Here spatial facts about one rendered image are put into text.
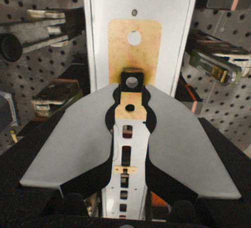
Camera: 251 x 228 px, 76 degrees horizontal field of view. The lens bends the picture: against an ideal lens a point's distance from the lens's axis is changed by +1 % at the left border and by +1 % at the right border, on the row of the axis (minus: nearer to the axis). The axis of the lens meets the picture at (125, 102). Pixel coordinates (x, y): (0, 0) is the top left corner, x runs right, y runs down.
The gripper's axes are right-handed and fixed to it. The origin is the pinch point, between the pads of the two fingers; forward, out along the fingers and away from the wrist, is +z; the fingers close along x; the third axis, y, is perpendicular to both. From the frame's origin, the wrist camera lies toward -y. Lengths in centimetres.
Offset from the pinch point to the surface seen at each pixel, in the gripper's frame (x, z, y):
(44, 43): -13.9, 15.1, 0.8
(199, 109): 19.4, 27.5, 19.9
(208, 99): 37, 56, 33
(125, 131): -1.0, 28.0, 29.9
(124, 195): 0, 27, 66
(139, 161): 4.4, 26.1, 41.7
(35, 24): -14.0, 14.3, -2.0
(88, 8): -9.3, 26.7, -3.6
